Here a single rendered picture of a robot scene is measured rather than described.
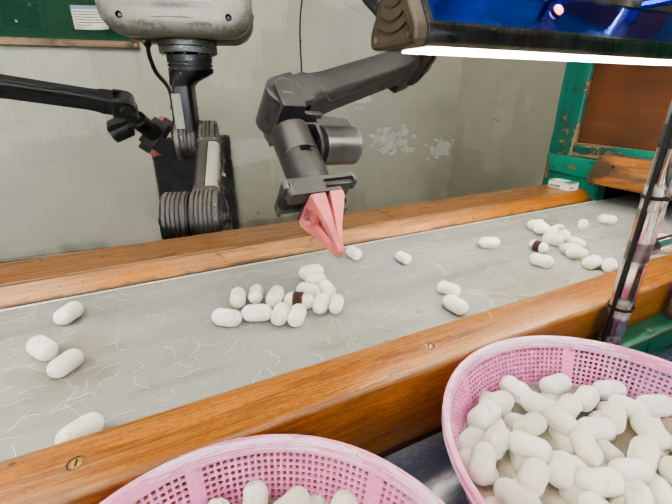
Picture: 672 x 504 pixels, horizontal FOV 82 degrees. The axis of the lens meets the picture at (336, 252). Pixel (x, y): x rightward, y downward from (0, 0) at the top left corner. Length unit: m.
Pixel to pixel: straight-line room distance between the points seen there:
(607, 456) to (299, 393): 0.26
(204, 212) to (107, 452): 0.61
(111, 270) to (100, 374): 0.22
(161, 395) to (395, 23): 0.42
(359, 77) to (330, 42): 1.98
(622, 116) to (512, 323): 0.79
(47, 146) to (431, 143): 2.39
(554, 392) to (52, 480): 0.41
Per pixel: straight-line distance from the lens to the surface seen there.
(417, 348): 0.41
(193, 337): 0.48
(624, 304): 0.55
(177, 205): 0.89
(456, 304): 0.51
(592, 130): 1.22
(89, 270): 0.66
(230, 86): 2.54
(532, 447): 0.37
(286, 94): 0.59
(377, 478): 0.31
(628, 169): 1.11
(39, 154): 2.65
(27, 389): 0.49
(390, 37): 0.44
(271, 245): 0.67
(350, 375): 0.37
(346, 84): 0.69
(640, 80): 1.17
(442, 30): 0.43
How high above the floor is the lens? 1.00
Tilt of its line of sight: 23 degrees down
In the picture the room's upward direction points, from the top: straight up
